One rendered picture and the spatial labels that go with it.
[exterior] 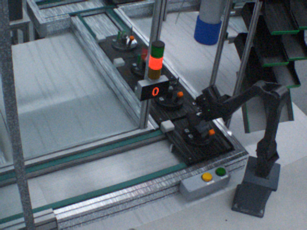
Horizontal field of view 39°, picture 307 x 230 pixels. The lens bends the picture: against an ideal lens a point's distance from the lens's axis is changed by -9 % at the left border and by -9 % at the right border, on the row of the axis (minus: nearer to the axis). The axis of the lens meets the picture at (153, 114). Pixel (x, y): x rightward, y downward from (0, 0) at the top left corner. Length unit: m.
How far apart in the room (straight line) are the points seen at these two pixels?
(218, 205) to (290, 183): 0.39
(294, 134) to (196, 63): 0.72
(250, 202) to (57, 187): 0.79
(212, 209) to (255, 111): 0.50
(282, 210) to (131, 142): 0.73
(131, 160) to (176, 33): 1.15
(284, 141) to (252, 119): 0.29
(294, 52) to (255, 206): 0.69
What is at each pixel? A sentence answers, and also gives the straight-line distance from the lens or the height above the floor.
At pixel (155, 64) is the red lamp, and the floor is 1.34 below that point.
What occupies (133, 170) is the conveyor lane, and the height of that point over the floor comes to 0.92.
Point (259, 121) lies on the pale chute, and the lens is 2.10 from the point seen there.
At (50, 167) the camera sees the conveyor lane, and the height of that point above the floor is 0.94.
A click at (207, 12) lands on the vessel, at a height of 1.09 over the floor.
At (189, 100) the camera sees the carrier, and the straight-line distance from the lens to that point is 2.18.
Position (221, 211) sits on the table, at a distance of 1.91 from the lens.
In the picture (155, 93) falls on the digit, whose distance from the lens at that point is 1.84.
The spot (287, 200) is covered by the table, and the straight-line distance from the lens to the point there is 2.04.
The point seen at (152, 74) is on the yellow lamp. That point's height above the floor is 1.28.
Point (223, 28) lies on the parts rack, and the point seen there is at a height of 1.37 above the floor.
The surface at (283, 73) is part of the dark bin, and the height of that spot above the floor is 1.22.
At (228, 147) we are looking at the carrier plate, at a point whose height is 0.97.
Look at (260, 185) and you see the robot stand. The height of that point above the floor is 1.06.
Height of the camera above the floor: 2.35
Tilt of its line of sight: 42 degrees down
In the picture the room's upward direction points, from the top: 9 degrees clockwise
